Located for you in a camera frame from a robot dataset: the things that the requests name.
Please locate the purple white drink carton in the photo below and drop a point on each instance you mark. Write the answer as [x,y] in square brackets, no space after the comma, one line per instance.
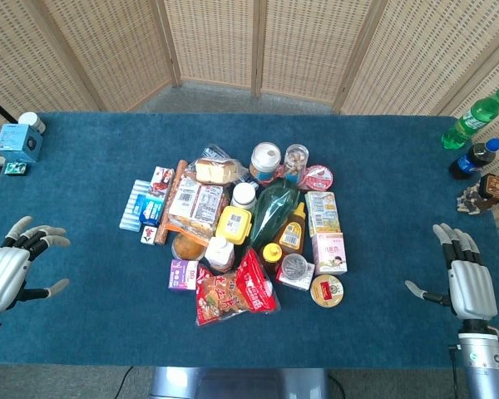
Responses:
[183,275]

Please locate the red round food cup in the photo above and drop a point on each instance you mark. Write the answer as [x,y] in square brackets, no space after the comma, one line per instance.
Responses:
[318,178]

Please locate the white mahjong tile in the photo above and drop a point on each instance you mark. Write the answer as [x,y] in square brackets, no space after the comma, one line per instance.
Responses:
[147,235]

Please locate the orange jelly cup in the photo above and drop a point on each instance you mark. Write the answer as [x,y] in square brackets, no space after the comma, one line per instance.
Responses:
[187,247]

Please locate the long brown sausage stick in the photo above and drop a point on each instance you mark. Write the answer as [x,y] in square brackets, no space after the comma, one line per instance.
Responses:
[166,224]

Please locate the cola bottle blue cap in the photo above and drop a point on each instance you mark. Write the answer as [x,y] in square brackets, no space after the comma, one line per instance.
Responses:
[470,160]

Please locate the small green white box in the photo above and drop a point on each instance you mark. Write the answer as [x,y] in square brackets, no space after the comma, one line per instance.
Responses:
[16,168]

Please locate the clear bagged bread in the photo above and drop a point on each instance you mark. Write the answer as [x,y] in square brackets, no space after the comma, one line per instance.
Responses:
[216,169]

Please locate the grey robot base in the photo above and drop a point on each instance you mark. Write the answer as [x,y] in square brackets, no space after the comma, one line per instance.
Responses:
[237,384]

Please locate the yellow green drink carton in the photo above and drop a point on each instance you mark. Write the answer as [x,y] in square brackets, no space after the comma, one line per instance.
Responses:
[322,213]

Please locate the blue cardboard box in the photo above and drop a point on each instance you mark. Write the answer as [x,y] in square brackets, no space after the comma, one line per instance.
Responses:
[16,143]

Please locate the round yellow red tin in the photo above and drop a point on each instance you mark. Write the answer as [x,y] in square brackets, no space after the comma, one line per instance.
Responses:
[327,291]

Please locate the brown lidded jar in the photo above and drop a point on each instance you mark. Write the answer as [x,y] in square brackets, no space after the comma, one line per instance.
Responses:
[495,189]

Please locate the blue table cloth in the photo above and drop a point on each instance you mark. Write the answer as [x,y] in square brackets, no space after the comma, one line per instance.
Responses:
[87,299]

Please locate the green soda bottle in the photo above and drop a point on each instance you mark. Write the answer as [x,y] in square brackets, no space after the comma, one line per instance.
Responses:
[470,120]

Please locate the white lidded peanut butter jar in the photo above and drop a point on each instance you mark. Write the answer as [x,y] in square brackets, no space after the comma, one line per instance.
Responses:
[265,162]

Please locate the blue white gum box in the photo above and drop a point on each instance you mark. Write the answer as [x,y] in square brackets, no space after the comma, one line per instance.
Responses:
[151,211]

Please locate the white pink drink bottle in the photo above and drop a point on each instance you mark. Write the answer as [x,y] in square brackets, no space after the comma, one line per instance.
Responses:
[219,254]

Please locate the white pill bottle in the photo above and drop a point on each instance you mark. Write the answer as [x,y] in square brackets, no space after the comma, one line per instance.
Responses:
[243,196]

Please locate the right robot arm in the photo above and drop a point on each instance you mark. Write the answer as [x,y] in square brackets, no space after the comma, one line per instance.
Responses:
[482,361]

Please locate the white box clear round lid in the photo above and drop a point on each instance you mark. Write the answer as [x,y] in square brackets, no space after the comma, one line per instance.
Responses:
[295,272]

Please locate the clear jar of nuts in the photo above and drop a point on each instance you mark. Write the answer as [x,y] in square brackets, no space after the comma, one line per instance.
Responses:
[296,162]

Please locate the red plastic snack packet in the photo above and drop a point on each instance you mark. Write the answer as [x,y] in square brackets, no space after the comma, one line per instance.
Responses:
[260,287]

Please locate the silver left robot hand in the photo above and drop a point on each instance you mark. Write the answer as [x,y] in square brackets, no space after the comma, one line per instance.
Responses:
[6,274]

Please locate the orange-edged clear snack packet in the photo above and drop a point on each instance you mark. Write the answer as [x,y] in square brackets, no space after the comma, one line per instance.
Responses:
[187,232]

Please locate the striped seed snack bag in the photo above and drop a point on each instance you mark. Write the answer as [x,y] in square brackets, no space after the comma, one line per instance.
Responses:
[467,203]

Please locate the pink white carton box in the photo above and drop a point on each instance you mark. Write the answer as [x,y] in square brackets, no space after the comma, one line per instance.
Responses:
[329,253]

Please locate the dark red snack pack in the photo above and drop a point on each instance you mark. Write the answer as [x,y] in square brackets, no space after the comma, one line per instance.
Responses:
[210,203]

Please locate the yellow plastic lunch box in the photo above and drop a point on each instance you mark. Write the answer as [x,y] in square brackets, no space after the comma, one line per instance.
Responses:
[234,224]

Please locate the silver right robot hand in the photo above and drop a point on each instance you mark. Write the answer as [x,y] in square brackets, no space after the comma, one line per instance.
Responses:
[474,291]

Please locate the green plastic bag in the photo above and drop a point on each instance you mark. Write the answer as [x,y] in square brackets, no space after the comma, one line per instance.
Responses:
[272,212]

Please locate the red orange chips bag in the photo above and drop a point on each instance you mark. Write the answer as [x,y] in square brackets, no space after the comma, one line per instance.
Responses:
[218,299]

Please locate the light blue tissue pack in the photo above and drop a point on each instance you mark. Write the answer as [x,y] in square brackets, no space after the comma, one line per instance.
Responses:
[131,208]

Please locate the white labelled snack pack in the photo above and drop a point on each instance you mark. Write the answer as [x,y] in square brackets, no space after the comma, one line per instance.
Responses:
[184,197]

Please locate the white round jar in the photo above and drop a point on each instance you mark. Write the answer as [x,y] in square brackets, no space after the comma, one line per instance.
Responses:
[32,121]

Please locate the red white snack box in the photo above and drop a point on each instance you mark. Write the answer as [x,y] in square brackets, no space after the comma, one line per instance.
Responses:
[161,180]

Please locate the amber honey squeeze bottle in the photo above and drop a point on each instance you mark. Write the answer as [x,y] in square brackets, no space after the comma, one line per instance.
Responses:
[292,232]

